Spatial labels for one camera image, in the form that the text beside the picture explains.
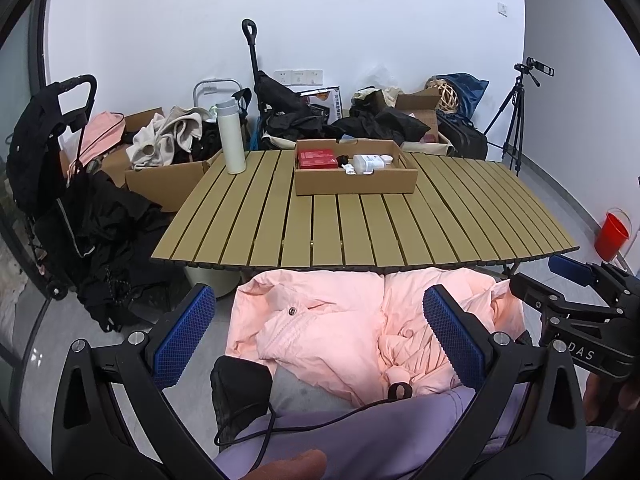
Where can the pink clothes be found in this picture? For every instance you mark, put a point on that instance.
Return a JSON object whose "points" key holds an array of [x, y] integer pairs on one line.
{"points": [[102, 132]]}

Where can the black pouch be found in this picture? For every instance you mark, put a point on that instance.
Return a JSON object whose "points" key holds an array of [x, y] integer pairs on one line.
{"points": [[240, 385]]}

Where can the black trolley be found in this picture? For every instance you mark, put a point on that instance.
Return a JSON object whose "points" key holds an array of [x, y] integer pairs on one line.
{"points": [[272, 95]]}

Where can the beige clothes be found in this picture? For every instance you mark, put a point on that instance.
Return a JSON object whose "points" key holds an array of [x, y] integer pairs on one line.
{"points": [[160, 137]]}

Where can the purple clothing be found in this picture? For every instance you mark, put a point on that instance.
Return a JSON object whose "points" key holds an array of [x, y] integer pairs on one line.
{"points": [[375, 440]]}

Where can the printed white carton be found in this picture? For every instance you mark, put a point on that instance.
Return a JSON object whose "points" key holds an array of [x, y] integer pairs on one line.
{"points": [[320, 102]]}

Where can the grey cloth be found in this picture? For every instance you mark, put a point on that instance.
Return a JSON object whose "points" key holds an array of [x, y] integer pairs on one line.
{"points": [[305, 392]]}

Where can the white patterned cloth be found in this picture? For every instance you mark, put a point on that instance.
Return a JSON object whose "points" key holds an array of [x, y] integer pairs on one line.
{"points": [[12, 295]]}

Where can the blue bag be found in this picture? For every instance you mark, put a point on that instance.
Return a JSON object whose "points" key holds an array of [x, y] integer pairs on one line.
{"points": [[472, 92]]}

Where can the clear plastic bag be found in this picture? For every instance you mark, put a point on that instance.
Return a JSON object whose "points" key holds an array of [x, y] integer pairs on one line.
{"points": [[377, 80]]}

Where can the white metal frame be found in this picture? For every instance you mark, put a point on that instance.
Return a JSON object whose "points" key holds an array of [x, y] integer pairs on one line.
{"points": [[212, 85]]}

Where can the shallow cardboard tray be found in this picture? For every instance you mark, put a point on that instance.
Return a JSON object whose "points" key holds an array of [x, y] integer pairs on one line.
{"points": [[355, 182]]}

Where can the large cardboard box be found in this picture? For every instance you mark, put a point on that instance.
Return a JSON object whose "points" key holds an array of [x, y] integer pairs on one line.
{"points": [[165, 185]]}

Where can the white thermos bottle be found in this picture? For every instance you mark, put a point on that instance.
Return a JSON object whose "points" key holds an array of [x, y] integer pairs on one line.
{"points": [[232, 140]]}

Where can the black tripod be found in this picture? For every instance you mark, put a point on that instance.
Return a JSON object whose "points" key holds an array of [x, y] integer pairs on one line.
{"points": [[515, 120]]}

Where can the person's left hand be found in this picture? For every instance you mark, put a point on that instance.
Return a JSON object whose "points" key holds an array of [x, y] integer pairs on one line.
{"points": [[292, 466]]}

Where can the white wall socket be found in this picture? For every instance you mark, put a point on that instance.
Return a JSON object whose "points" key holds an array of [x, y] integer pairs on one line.
{"points": [[315, 76], [298, 77], [283, 77]]}

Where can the white wall switch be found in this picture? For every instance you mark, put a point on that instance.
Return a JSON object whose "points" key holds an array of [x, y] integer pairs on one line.
{"points": [[503, 9]]}

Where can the wicker ball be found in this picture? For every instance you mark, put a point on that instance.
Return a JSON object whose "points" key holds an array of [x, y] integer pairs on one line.
{"points": [[445, 95]]}

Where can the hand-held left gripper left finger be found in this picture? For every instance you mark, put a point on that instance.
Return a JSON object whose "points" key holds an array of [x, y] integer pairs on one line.
{"points": [[185, 335]]}

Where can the red white printed box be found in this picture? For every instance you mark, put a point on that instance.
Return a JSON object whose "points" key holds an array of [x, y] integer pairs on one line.
{"points": [[317, 163]]}

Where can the open cardboard box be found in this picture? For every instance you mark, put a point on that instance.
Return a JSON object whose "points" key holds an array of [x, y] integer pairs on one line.
{"points": [[425, 110]]}

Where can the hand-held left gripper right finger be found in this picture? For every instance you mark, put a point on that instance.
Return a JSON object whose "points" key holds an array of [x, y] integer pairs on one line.
{"points": [[452, 335]]}

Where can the black bag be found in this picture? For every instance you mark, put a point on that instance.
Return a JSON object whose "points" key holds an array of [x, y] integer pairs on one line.
{"points": [[465, 137]]}

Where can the person's right hand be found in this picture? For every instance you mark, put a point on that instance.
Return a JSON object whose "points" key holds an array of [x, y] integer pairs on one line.
{"points": [[597, 397]]}

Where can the black garments heap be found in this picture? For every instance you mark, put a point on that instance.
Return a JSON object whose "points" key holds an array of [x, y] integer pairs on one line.
{"points": [[370, 127]]}

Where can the black stroller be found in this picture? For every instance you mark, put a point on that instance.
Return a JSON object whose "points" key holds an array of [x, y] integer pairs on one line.
{"points": [[35, 160]]}

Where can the small black item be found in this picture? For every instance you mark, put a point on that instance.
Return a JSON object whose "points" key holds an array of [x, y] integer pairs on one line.
{"points": [[344, 160]]}

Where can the red bucket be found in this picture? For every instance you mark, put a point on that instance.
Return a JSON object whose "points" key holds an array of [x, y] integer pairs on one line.
{"points": [[612, 235]]}

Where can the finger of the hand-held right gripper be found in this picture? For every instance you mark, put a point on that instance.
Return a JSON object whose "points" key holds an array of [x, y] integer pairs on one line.
{"points": [[570, 265], [550, 297]]}

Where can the black clothes pile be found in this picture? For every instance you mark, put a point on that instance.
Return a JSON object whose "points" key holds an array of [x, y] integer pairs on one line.
{"points": [[110, 240]]}

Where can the pink padded jacket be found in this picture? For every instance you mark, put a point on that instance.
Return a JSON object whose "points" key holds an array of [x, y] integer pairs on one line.
{"points": [[350, 330]]}

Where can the white bucket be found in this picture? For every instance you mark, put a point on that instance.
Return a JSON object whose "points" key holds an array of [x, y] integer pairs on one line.
{"points": [[210, 277]]}

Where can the beige canvas bag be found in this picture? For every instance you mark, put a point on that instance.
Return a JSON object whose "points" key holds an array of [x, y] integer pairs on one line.
{"points": [[277, 141]]}

